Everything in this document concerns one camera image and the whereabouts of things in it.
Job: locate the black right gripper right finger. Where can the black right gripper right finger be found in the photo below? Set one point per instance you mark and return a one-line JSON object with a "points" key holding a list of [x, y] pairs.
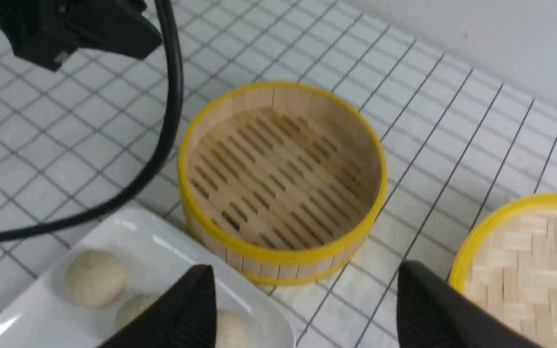
{"points": [[431, 314]]}

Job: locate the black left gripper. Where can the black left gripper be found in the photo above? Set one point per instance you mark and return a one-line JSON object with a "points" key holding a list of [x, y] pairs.
{"points": [[47, 32]]}

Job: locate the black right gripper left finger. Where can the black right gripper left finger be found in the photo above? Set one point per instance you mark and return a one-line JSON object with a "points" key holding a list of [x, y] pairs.
{"points": [[185, 316]]}

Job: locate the steamed bun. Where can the steamed bun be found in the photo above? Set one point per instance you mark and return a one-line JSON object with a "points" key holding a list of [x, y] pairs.
{"points": [[95, 278], [232, 331], [132, 308]]}

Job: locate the steamed bun front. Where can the steamed bun front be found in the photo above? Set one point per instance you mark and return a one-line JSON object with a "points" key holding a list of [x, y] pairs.
{"points": [[132, 308]]}

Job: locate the white square ceramic plate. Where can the white square ceramic plate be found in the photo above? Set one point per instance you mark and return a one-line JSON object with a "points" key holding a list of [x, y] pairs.
{"points": [[155, 255]]}

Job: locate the woven bamboo steamer lid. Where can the woven bamboo steamer lid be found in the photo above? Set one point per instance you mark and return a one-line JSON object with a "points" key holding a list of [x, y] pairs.
{"points": [[508, 267]]}

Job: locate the bamboo steamer basket yellow rim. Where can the bamboo steamer basket yellow rim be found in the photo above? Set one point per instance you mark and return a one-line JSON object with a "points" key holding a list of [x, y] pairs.
{"points": [[281, 180]]}

